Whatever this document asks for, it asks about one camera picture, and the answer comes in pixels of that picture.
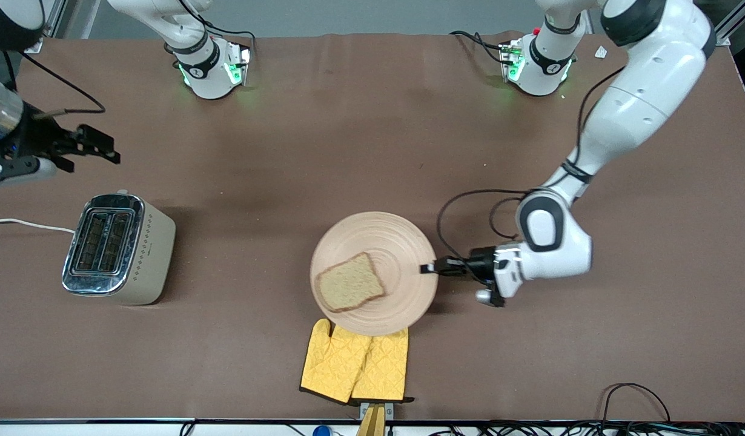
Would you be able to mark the aluminium frame profile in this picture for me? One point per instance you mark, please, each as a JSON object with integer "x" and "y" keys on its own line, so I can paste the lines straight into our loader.
{"x": 56, "y": 18}
{"x": 736, "y": 18}

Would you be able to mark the beige chrome toaster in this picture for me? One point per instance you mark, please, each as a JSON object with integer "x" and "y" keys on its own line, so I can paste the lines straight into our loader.
{"x": 142, "y": 254}

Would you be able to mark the white table edge rail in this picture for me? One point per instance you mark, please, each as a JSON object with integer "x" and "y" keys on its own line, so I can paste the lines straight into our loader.
{"x": 106, "y": 430}

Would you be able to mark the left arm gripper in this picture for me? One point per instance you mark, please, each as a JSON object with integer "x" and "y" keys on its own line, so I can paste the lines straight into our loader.
{"x": 480, "y": 264}

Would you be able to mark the brown bread slice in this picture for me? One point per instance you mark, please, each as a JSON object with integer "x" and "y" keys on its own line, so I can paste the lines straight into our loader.
{"x": 348, "y": 283}

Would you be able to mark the metal bracket with wooden sticks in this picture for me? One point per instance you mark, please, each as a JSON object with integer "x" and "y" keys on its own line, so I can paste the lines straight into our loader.
{"x": 372, "y": 421}

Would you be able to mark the round wooden plate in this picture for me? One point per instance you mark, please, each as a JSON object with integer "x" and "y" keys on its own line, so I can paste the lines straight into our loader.
{"x": 397, "y": 242}

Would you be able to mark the yellow quilted oven mitt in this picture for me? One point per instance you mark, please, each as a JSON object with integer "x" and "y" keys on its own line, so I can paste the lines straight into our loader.
{"x": 387, "y": 363}
{"x": 333, "y": 363}

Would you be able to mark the small white paper scrap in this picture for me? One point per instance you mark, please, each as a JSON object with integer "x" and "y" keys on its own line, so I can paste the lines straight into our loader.
{"x": 601, "y": 52}

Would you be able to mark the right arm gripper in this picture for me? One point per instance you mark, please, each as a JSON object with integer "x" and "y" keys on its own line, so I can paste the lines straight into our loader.
{"x": 34, "y": 140}

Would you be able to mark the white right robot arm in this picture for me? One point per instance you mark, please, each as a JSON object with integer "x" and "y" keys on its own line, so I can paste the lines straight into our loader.
{"x": 209, "y": 72}

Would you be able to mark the brown table cover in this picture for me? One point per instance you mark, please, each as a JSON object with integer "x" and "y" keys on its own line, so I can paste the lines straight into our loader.
{"x": 409, "y": 121}

